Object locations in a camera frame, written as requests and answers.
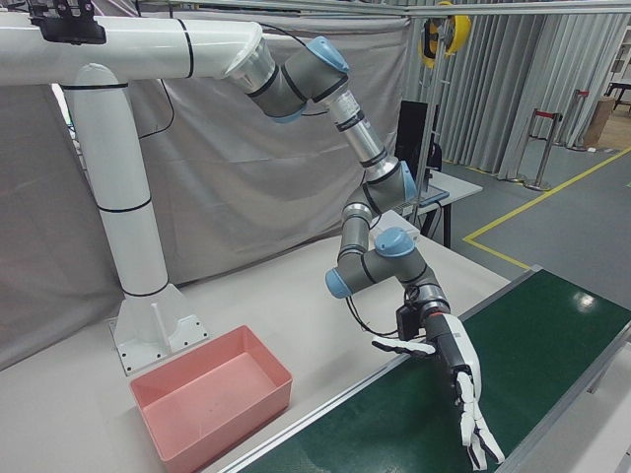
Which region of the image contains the grey pleated curtain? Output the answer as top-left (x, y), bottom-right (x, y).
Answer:
top-left (408, 13), bottom-right (612, 179)

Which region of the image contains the white side desk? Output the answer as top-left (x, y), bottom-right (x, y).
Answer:
top-left (393, 169), bottom-right (483, 247)

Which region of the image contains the black monitor on side desk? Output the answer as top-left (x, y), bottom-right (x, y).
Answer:
top-left (396, 100), bottom-right (444, 173)

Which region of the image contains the green conveyor belt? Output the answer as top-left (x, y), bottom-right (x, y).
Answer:
top-left (216, 264), bottom-right (631, 473)

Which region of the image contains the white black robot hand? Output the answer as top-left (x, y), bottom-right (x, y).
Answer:
top-left (372, 310), bottom-right (506, 473)

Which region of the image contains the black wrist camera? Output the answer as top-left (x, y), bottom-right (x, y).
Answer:
top-left (396, 304), bottom-right (430, 342)

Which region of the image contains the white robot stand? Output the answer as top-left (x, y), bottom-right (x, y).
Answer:
top-left (0, 14), bottom-right (265, 378)

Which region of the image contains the pink plastic basket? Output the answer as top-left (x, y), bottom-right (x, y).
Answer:
top-left (128, 323), bottom-right (295, 473)

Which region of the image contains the cardboard box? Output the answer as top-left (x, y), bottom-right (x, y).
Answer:
top-left (584, 96), bottom-right (617, 149)

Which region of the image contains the silver stanchion post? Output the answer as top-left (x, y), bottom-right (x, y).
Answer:
top-left (566, 89), bottom-right (591, 152)
top-left (510, 111), bottom-right (538, 184)
top-left (525, 110), bottom-right (563, 192)

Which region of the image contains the grey cloth backdrop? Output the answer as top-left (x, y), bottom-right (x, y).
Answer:
top-left (0, 0), bottom-right (413, 371)

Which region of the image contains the small white box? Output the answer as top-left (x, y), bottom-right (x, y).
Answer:
top-left (370, 210), bottom-right (421, 242)

